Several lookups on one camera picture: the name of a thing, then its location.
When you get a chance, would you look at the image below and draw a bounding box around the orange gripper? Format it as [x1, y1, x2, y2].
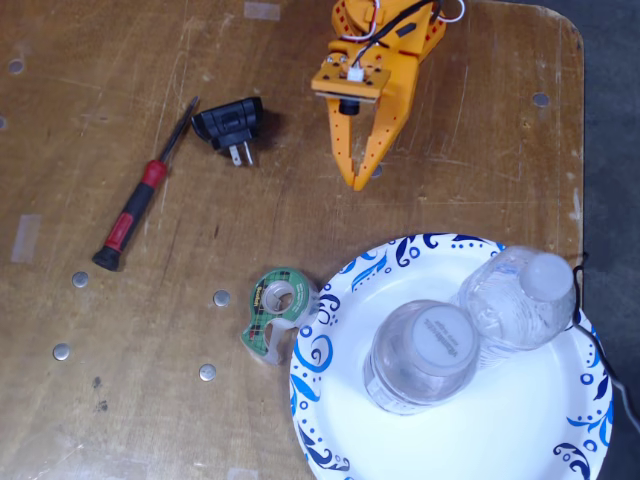
[324, 0, 448, 193]

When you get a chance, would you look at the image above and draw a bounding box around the clear bottle with wide cap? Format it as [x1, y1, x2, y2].
[362, 298, 482, 416]

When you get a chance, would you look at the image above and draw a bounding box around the white paper plate blue pattern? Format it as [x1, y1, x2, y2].
[288, 232, 615, 480]

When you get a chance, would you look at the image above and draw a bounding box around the black power plug adapter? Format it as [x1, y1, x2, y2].
[190, 96, 265, 168]

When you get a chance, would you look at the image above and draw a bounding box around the green tape dispenser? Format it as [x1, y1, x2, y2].
[239, 267, 321, 366]

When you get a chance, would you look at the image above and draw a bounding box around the clear ribbed water bottle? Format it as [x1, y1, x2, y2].
[449, 245, 577, 371]

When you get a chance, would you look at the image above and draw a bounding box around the red and black screwdriver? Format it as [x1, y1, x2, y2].
[91, 95, 200, 273]

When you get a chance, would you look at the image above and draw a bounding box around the wrist camera on orange mount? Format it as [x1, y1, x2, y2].
[310, 51, 393, 120]

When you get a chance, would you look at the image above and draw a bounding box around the white and red wire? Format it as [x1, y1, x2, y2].
[347, 0, 467, 76]

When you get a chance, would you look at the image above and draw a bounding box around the black camera cable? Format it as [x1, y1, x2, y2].
[359, 1, 442, 57]

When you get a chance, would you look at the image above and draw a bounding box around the thin black cable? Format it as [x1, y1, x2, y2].
[569, 251, 640, 431]

